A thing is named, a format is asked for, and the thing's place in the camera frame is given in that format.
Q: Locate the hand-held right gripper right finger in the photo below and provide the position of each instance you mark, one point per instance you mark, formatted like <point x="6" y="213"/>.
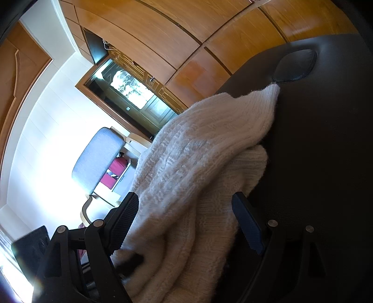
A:
<point x="247" y="224"/>

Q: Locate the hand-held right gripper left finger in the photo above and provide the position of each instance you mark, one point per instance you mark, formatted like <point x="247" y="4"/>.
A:
<point x="125" y="218"/>

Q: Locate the white knit sweater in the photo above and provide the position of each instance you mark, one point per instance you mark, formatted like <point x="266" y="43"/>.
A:
<point x="186" y="174"/>

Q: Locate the grey plastic storage box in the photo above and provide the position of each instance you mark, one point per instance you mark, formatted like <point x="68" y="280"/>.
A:
<point x="123" y="180"/>

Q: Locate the red fabric storage bag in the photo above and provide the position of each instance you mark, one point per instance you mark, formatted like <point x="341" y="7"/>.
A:
<point x="112" y="174"/>

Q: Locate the grey armchair with wooden arms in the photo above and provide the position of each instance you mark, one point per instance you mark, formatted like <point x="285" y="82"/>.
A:
<point x="93" y="157"/>

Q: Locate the black leather massage table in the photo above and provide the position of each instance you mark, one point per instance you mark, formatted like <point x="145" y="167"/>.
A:
<point x="320" y="145"/>

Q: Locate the panelled wooden door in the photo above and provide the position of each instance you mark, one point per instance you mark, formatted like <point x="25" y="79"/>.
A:
<point x="151" y="107"/>

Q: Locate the wooden wardrobe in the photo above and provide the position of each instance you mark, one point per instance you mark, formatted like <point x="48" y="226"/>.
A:
<point x="180" y="35"/>

